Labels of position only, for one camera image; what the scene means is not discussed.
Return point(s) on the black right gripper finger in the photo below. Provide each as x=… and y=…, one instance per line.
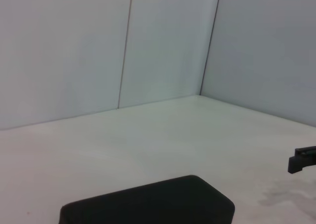
x=300, y=161

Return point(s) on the black glasses case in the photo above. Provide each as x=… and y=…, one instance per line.
x=148, y=204

